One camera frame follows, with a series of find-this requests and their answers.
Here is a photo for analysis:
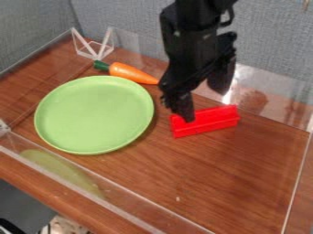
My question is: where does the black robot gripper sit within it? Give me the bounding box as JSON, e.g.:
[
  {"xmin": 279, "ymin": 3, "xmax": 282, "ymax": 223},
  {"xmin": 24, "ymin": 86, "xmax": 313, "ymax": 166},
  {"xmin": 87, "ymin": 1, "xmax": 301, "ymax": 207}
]
[{"xmin": 159, "ymin": 3, "xmax": 237, "ymax": 122}]

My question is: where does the orange toy carrot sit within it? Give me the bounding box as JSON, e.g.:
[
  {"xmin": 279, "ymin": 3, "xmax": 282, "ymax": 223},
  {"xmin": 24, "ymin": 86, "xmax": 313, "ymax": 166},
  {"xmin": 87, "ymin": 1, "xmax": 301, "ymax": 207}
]
[{"xmin": 92, "ymin": 60, "xmax": 159, "ymax": 85}]

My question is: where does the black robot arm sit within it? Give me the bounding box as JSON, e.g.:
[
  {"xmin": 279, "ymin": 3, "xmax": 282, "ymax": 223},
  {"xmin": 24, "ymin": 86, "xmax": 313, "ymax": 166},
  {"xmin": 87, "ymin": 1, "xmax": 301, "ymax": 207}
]
[{"xmin": 159, "ymin": 0, "xmax": 237, "ymax": 122}]

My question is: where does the red plastic block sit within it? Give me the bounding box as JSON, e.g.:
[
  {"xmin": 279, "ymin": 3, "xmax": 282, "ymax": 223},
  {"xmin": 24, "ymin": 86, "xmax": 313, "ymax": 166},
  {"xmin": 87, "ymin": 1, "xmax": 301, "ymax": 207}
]
[{"xmin": 170, "ymin": 105, "xmax": 239, "ymax": 138}]

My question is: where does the green round plate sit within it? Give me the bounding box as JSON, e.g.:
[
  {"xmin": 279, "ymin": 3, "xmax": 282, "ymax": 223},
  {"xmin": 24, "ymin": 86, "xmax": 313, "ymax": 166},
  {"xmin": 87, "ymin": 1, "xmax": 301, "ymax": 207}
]
[{"xmin": 35, "ymin": 76, "xmax": 154, "ymax": 154}]

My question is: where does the clear acrylic enclosure wall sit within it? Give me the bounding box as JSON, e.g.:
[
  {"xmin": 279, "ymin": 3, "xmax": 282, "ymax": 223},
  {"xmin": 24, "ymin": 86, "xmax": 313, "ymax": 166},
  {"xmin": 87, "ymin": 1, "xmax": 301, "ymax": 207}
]
[{"xmin": 0, "ymin": 37, "xmax": 313, "ymax": 234}]

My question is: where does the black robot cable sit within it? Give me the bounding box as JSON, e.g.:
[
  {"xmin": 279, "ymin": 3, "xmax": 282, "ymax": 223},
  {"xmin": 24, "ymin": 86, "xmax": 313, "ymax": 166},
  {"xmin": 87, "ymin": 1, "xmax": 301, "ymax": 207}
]
[{"xmin": 218, "ymin": 5, "xmax": 237, "ymax": 29}]

